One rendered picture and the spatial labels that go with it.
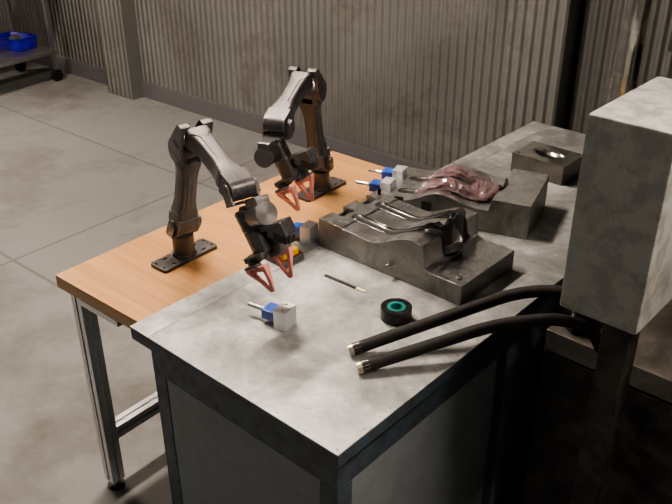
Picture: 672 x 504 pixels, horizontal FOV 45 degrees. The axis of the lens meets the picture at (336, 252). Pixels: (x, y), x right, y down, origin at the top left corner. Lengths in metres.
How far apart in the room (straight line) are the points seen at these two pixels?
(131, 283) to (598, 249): 1.27
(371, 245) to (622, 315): 0.86
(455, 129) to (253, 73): 1.56
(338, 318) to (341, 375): 0.24
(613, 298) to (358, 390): 0.59
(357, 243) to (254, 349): 0.50
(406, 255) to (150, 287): 0.70
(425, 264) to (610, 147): 0.80
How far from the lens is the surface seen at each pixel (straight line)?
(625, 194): 1.52
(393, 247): 2.21
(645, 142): 1.48
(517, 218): 2.48
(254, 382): 1.87
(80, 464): 2.96
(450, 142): 4.60
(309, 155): 2.30
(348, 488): 1.82
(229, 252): 2.40
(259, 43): 5.38
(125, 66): 6.36
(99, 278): 2.35
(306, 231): 2.40
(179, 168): 2.17
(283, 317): 2.01
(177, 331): 2.07
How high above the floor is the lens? 1.95
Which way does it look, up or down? 29 degrees down
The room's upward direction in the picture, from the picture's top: straight up
